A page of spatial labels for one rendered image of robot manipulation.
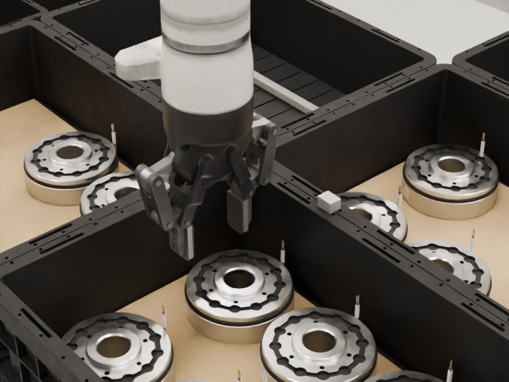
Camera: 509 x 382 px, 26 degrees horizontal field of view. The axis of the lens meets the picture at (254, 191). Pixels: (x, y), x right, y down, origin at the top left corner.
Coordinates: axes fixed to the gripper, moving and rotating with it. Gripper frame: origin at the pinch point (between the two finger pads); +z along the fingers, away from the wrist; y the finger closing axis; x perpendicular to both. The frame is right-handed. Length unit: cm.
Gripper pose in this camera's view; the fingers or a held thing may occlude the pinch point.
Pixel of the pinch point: (210, 228)
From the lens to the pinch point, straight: 98.4
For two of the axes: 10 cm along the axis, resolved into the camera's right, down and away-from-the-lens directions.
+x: -6.3, -4.5, 6.3
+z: 0.0, 8.2, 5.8
